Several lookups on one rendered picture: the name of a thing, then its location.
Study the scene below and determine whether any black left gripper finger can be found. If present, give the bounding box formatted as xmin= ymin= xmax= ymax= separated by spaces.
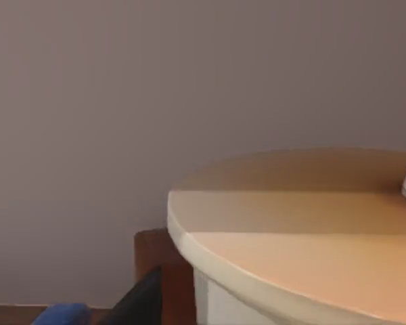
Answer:
xmin=97 ymin=265 xmax=164 ymax=325

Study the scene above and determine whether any dark brown wooden block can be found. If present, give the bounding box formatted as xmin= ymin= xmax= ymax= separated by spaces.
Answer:
xmin=133 ymin=227 xmax=196 ymax=325

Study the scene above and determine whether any blue object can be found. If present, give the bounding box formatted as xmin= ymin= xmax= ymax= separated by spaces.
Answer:
xmin=30 ymin=302 xmax=93 ymax=325

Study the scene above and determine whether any round beige stand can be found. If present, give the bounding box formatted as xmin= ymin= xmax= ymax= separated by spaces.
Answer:
xmin=166 ymin=147 xmax=406 ymax=325

